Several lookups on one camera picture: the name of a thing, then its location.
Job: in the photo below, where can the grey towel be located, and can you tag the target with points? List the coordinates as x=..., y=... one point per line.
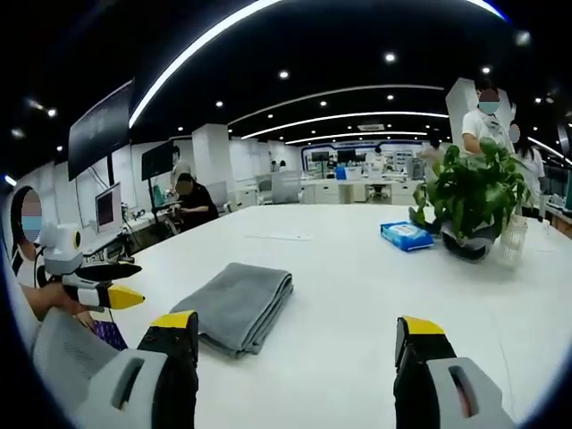
x=237, y=304

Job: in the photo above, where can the person's left hand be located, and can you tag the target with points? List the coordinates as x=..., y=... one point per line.
x=82, y=318

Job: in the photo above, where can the person's striped shirt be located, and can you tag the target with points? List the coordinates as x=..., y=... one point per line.
x=27, y=263

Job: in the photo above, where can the purple patterned cloth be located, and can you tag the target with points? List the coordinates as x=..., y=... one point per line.
x=111, y=334

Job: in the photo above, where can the white computer monitor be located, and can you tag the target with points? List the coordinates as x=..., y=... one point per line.
x=107, y=207

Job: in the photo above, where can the small black screen on stand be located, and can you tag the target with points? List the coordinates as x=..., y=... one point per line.
x=157, y=161

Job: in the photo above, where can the black and white plant pot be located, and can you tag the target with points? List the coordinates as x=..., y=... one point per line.
x=467, y=248

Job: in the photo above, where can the blue wet wipes packet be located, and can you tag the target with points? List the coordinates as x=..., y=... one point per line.
x=406, y=234

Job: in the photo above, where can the clear ribbed glass bottle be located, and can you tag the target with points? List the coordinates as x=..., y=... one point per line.
x=513, y=243

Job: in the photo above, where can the grey office chair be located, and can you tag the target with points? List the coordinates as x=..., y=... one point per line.
x=286, y=185
x=264, y=187

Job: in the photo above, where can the green leafy plant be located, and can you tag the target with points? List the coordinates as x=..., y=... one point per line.
x=473, y=187

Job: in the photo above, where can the large black wall screen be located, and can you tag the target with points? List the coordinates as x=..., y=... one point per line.
x=100, y=129

